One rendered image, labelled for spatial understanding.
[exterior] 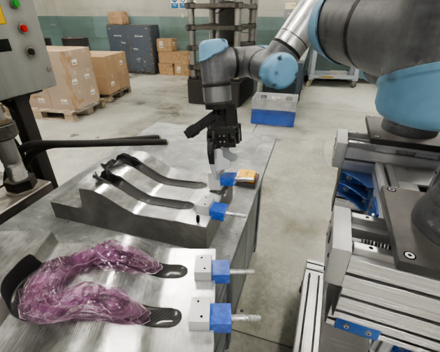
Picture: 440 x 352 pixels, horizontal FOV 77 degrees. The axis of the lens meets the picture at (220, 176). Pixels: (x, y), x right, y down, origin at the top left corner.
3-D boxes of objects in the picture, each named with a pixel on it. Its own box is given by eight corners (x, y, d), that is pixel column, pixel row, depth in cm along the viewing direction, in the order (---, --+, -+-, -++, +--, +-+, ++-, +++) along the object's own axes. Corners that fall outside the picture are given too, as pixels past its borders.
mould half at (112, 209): (232, 199, 95) (233, 164, 88) (207, 253, 73) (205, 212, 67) (108, 177, 108) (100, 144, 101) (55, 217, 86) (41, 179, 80)
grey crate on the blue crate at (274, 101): (297, 105, 402) (299, 94, 394) (295, 113, 368) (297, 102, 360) (255, 101, 417) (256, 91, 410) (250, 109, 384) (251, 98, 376)
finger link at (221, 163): (230, 182, 76) (229, 148, 74) (209, 181, 77) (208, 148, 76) (232, 180, 78) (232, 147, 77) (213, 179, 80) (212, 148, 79)
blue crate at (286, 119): (295, 119, 413) (297, 104, 401) (292, 128, 378) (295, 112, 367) (255, 114, 428) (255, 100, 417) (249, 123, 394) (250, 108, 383)
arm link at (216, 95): (198, 88, 71) (209, 86, 78) (200, 106, 73) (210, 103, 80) (225, 86, 69) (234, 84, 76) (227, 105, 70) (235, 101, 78)
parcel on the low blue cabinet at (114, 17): (130, 24, 696) (128, 11, 682) (122, 24, 668) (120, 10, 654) (116, 24, 707) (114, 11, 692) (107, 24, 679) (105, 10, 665)
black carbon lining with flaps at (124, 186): (209, 188, 88) (209, 161, 83) (190, 218, 75) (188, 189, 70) (115, 172, 97) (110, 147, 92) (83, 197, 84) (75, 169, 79)
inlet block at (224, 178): (255, 184, 83) (255, 167, 81) (252, 191, 78) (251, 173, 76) (214, 183, 87) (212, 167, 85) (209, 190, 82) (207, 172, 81)
